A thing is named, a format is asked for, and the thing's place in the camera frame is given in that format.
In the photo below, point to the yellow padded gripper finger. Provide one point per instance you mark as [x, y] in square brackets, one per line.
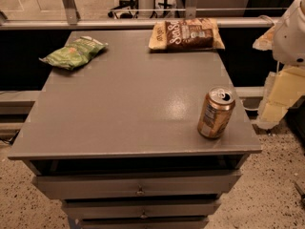
[281, 92]
[265, 41]

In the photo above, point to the brown chip bag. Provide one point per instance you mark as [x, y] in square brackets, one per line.
[186, 34]

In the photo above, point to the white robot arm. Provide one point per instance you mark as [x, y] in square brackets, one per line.
[289, 37]

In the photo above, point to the green chip bag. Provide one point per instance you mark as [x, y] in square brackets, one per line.
[75, 54]

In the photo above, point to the gold soda can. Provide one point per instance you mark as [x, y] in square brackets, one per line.
[216, 112]

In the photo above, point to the black office chair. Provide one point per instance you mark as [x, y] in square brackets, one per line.
[125, 0]

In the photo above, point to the grey drawer cabinet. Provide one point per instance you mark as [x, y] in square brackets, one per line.
[117, 141]

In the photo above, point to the metal railing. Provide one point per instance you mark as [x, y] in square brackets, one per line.
[65, 15]

